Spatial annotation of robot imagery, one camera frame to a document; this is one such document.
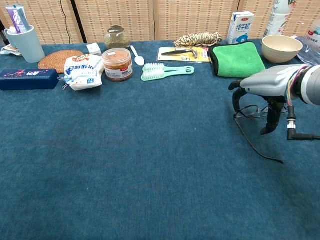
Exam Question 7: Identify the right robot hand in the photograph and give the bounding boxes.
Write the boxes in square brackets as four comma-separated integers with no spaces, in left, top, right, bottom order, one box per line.
[227,63,307,136]

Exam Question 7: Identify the black wire-frame eyeglasses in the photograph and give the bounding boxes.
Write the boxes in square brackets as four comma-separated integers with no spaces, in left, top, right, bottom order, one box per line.
[233,104,288,165]

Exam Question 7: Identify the beige bowl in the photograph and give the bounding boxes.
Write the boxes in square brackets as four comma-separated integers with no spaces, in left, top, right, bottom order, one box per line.
[261,34,304,64]

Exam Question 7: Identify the folded green microfibre towel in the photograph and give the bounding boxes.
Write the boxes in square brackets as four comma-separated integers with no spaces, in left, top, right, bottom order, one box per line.
[209,41,267,78]

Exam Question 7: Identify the white blue milk carton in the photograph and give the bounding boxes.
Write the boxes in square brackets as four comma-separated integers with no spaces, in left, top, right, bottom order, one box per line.
[226,11,255,45]

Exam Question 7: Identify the white drink bottle yellow cap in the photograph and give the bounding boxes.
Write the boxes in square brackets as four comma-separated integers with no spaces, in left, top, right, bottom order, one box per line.
[262,0,292,38]

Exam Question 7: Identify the razor in yellow card package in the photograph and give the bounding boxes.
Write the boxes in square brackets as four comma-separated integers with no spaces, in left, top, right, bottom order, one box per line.
[156,46,213,64]

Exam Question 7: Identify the bamboo folding screen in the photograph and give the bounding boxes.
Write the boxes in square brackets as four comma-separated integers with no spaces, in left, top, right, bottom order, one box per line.
[0,0,320,46]

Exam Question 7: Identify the mint green scrub brush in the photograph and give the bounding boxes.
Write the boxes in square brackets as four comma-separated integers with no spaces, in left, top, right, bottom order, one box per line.
[142,62,195,74]
[140,67,194,82]

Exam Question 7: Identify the white plastic spoon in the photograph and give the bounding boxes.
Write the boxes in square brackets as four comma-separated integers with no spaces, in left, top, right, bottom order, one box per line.
[130,45,146,67]

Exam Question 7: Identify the blue table carpet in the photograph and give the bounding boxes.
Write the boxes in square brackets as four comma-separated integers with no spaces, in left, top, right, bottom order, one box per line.
[0,38,320,240]

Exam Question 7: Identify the clear jar with orange contents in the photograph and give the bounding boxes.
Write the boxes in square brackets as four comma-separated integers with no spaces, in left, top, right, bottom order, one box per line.
[101,47,134,83]

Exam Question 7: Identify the glass jar of green grains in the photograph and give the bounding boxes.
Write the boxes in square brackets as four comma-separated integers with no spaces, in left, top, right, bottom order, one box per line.
[103,25,132,50]

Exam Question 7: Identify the small white box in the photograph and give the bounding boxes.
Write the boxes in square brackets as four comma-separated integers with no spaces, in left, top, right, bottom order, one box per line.
[86,42,103,57]

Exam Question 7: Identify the white printed salt bag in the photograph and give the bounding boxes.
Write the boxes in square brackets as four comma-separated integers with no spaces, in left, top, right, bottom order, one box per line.
[63,53,105,92]

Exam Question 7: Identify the black stand pole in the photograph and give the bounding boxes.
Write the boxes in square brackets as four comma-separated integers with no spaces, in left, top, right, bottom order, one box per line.
[70,0,88,44]

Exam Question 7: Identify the blue binder clip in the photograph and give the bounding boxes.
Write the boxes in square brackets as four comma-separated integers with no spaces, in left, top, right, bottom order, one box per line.
[57,76,70,90]

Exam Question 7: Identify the round woven rattan coaster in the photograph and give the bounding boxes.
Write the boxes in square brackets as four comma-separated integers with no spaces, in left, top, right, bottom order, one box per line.
[37,49,85,75]

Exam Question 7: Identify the light blue plastic cup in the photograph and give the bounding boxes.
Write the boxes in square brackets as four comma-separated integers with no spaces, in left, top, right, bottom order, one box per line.
[4,24,46,64]

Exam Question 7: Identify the dark blue rectangular box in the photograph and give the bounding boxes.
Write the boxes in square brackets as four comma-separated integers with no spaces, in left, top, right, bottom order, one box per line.
[0,68,60,91]

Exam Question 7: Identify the purple toothpaste tube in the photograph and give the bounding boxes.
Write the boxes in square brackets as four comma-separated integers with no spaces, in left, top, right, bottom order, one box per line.
[5,4,28,35]

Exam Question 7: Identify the white crumpled packet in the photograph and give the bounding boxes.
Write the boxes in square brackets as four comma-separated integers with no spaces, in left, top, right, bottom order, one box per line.
[0,44,23,57]

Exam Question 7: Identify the multicoloured wrist wires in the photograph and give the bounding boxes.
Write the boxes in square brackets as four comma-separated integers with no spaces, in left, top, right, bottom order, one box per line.
[284,65,310,106]

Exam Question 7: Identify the black robot wrist cable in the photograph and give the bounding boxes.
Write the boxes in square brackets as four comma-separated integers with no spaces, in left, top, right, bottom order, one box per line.
[286,104,320,141]

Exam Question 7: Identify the coiled tan black rope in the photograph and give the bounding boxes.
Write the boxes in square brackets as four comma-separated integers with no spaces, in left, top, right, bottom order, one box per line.
[173,31,223,48]

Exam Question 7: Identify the thin black hanging cable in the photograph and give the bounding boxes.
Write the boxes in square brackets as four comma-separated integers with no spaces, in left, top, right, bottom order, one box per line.
[59,0,72,45]

